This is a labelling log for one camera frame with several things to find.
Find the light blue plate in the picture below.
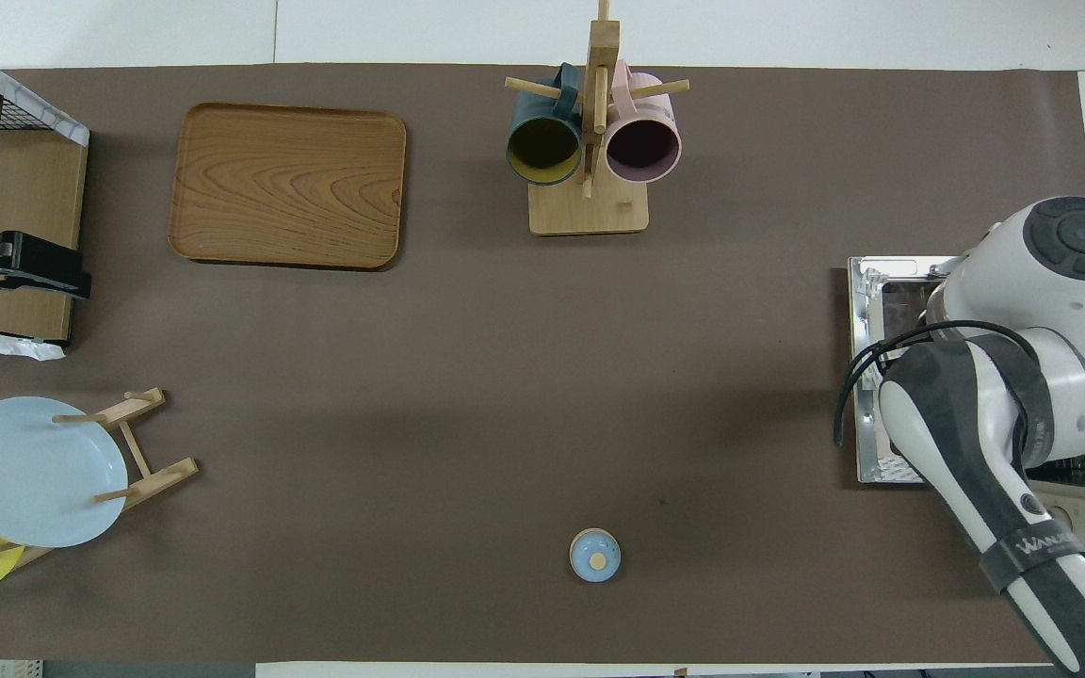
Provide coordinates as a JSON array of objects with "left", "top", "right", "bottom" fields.
[{"left": 0, "top": 395, "right": 129, "bottom": 549}]

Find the brown table mat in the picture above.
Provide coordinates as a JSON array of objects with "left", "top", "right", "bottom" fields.
[{"left": 0, "top": 64, "right": 1085, "bottom": 665}]

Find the brown wooden tray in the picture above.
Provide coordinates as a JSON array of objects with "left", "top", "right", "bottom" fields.
[{"left": 168, "top": 102, "right": 408, "bottom": 272}]

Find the small blue call bell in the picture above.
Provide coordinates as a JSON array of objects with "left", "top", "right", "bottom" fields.
[{"left": 569, "top": 527, "right": 622, "bottom": 583}]

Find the wooden mug rack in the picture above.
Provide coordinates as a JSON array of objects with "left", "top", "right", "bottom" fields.
[{"left": 503, "top": 0, "right": 691, "bottom": 236}]

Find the dark teal mug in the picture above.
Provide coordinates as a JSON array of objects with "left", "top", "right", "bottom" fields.
[{"left": 505, "top": 64, "right": 585, "bottom": 187}]

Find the wire basket with checkered liner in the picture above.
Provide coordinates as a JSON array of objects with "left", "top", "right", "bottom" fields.
[{"left": 0, "top": 36, "right": 91, "bottom": 363}]

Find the pink mug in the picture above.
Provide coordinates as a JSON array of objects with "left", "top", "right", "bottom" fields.
[{"left": 604, "top": 59, "right": 684, "bottom": 186}]

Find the wooden plate rack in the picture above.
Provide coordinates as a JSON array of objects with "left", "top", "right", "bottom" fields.
[{"left": 0, "top": 387, "right": 200, "bottom": 571}]

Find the wooden two-tier shelf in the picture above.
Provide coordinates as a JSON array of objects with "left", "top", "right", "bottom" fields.
[{"left": 0, "top": 73, "right": 89, "bottom": 342}]

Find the glass oven door with handle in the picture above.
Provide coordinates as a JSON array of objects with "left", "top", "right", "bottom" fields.
[{"left": 848, "top": 256, "right": 967, "bottom": 486}]

